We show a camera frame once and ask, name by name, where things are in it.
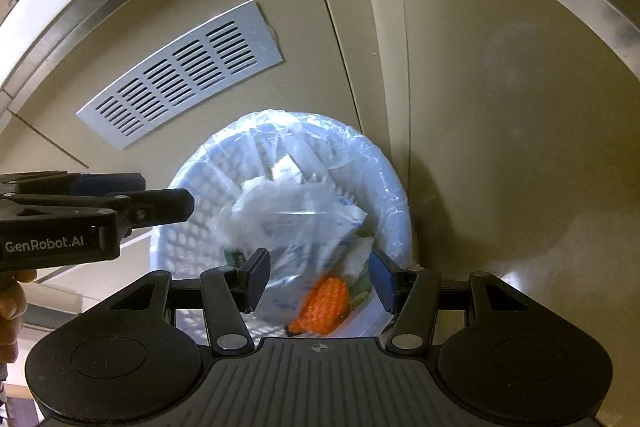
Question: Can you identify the white plastic waste basket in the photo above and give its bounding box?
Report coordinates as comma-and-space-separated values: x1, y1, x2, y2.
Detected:
150, 122, 413, 348

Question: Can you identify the grey cabinet vent grille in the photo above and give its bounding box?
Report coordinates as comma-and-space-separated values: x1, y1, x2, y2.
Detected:
75, 0, 286, 151

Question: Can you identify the orange mesh net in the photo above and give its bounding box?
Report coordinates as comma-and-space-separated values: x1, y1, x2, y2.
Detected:
286, 274, 349, 337

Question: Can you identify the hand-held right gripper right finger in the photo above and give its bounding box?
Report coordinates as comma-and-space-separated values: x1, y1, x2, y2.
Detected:
369, 249, 532, 353

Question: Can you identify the person's left hand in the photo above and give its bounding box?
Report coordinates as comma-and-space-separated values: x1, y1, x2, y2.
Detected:
0, 269, 37, 365

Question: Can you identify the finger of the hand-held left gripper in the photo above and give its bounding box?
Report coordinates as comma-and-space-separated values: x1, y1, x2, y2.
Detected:
0, 171, 147, 198
0, 188, 196, 240

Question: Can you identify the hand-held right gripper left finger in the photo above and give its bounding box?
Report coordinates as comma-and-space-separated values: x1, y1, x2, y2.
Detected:
110, 248, 272, 355

